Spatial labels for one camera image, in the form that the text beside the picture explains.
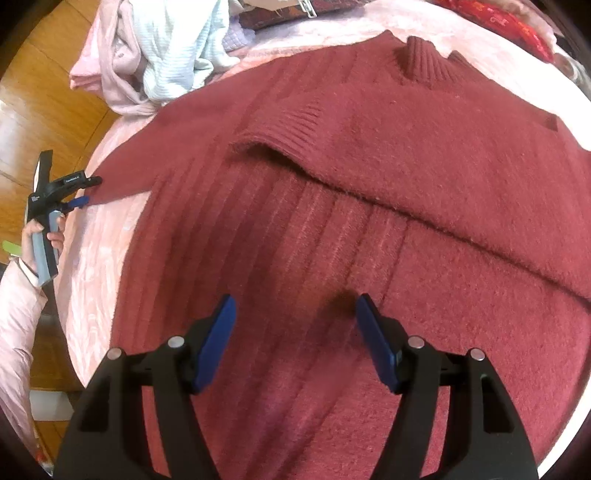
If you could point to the dark red knit sweater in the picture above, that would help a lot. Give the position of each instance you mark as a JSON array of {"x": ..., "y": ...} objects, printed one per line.
[{"x": 415, "y": 161}]

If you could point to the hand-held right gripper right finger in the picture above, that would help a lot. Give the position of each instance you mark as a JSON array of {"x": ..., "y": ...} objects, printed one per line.
[{"x": 376, "y": 341}]

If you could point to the person's left hand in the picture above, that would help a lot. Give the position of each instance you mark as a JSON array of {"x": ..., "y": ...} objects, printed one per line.
[{"x": 56, "y": 240}]

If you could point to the purple quilted cloth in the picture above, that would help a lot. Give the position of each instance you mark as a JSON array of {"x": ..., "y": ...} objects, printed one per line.
[{"x": 238, "y": 37}]

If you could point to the pink garment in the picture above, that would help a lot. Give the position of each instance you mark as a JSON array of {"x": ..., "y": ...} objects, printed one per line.
[{"x": 99, "y": 60}]

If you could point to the white ribbed garment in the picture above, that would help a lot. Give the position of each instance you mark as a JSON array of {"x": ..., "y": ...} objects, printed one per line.
[{"x": 171, "y": 55}]

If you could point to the dark patterned cloth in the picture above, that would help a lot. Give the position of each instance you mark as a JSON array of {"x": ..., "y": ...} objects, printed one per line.
[{"x": 277, "y": 16}]

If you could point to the red printed cloth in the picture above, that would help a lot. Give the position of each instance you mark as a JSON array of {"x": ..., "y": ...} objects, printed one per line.
[{"x": 508, "y": 25}]

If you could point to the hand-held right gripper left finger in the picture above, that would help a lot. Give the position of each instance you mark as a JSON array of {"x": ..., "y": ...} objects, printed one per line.
[{"x": 217, "y": 341}]

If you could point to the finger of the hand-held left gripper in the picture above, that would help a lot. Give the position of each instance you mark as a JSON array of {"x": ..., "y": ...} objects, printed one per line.
[
  {"x": 79, "y": 202},
  {"x": 92, "y": 181}
]

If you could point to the pink printed blanket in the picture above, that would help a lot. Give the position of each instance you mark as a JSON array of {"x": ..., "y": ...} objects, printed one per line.
[{"x": 101, "y": 258}]

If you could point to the green plastic item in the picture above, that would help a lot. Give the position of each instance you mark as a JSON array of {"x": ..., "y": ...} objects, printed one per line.
[{"x": 9, "y": 247}]

